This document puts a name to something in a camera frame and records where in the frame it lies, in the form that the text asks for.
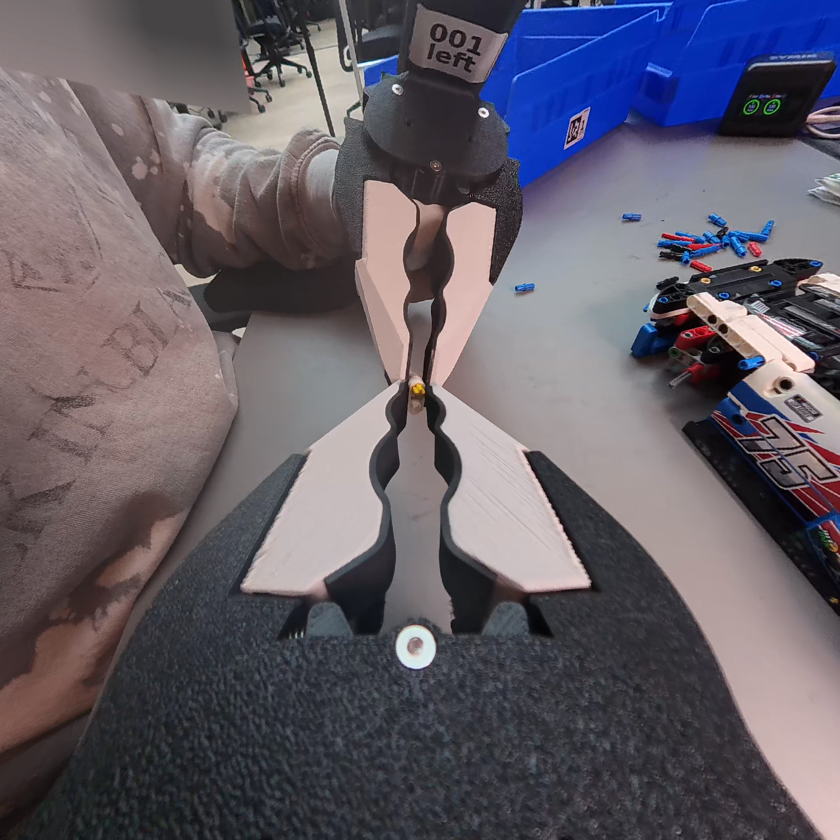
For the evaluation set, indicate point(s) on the instruction booklet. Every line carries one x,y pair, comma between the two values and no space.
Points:
827,189

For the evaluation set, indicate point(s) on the white brick assembly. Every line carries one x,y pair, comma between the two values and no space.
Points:
417,394

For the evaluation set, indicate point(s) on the person's grey sweatshirt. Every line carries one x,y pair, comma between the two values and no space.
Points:
85,394

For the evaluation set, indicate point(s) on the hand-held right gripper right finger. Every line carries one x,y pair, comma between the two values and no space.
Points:
512,518

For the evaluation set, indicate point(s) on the black chair armrest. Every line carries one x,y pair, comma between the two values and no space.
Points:
282,292

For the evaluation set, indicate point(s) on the person's left forearm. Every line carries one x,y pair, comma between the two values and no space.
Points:
249,197

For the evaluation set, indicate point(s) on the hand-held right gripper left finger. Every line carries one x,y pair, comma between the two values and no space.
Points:
315,518

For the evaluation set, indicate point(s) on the pile of blue red pins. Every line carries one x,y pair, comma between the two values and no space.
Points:
718,239

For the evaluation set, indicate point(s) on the black office chair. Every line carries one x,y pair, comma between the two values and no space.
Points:
275,52

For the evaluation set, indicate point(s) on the blue plastic bin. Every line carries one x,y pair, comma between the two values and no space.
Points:
722,39
590,79

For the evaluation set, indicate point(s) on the black charger green display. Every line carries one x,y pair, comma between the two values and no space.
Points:
774,98

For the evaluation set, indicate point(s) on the grey desk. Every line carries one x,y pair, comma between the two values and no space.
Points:
577,394

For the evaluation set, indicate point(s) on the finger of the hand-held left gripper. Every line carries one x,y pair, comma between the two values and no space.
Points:
384,262
469,275

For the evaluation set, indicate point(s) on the brick-built toy race car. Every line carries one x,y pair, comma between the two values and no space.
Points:
754,367

